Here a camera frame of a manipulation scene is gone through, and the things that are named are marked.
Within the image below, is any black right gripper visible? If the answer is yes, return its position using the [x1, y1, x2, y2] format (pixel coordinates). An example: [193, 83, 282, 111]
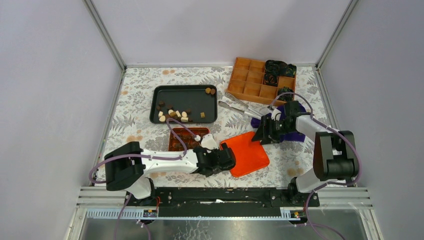
[250, 115, 294, 146]

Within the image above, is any metal tongs white handle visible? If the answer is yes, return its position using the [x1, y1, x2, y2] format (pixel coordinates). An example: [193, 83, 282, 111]
[217, 92, 265, 120]

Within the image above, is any orange box lid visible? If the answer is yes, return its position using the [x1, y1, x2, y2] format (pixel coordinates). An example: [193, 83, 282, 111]
[220, 131, 270, 178]

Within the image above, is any orange chocolate box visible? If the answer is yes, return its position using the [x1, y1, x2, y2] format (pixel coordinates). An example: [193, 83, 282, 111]
[168, 127, 210, 152]

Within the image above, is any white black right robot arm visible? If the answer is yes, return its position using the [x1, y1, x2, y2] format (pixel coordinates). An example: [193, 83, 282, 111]
[251, 100, 360, 206]

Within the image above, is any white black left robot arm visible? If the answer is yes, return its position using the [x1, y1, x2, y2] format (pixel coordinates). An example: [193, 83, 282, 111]
[104, 141, 236, 206]

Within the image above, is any black chocolate tray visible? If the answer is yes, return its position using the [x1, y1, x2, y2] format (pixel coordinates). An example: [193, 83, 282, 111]
[149, 84, 218, 124]

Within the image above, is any purple cloth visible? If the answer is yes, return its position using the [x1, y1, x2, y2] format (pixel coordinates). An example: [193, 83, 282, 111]
[250, 105, 306, 143]

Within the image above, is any orange compartment organizer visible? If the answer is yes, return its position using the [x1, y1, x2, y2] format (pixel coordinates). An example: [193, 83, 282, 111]
[226, 57, 297, 107]

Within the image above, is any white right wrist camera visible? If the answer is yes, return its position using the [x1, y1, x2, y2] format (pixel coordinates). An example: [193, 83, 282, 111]
[271, 108, 282, 121]

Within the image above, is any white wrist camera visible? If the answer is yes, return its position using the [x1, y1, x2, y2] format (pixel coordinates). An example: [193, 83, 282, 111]
[271, 108, 282, 121]
[200, 133, 219, 151]

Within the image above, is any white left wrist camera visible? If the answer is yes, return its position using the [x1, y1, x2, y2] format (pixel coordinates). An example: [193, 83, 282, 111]
[200, 133, 219, 151]

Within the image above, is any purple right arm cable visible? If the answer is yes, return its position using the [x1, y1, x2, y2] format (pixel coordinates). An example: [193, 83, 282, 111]
[268, 92, 362, 240]

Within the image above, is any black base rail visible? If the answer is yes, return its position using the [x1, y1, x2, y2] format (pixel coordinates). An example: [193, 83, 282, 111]
[128, 187, 320, 218]

